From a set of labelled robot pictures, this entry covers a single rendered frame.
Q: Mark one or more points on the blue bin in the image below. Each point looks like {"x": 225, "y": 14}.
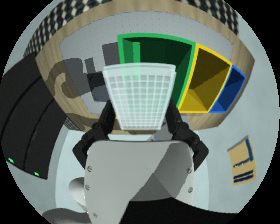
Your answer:
{"x": 227, "y": 96}

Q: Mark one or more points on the yellow open bin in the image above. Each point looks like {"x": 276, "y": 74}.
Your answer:
{"x": 209, "y": 76}

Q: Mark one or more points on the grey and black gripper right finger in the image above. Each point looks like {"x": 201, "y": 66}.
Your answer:
{"x": 183, "y": 133}

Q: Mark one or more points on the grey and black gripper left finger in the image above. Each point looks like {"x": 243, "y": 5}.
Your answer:
{"x": 99, "y": 131}

